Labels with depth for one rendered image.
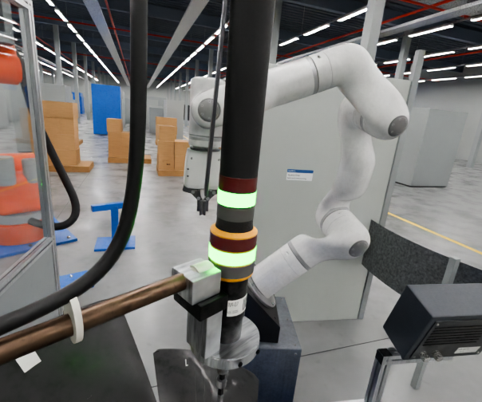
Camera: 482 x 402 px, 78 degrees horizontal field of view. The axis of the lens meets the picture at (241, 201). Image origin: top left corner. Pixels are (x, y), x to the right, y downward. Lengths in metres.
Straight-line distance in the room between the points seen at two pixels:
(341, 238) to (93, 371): 0.77
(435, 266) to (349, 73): 1.67
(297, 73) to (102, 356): 0.65
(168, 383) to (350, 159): 0.71
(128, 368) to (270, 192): 1.88
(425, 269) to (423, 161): 8.08
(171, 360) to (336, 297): 2.27
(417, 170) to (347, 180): 9.25
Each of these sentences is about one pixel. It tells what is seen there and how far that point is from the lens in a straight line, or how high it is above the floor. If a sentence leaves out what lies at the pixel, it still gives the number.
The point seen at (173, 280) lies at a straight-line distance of 0.25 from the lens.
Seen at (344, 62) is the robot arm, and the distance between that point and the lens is 0.80.
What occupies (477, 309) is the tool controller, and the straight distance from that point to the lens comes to 1.04.
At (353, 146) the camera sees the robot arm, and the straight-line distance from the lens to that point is 0.94.
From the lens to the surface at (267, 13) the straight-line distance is 0.25.
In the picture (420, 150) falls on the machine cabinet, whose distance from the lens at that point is 10.05.
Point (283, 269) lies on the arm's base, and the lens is 1.05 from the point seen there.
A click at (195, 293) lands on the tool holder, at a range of 0.25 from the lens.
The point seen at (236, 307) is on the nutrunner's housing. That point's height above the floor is 1.50.
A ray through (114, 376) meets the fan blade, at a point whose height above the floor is 1.38.
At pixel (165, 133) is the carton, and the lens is 7.78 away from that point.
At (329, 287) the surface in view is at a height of 0.33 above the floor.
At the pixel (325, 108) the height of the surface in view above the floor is 1.76.
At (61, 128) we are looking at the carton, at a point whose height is 0.99.
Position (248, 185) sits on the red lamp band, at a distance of 0.24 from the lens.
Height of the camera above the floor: 1.67
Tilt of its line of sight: 16 degrees down
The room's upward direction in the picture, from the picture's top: 5 degrees clockwise
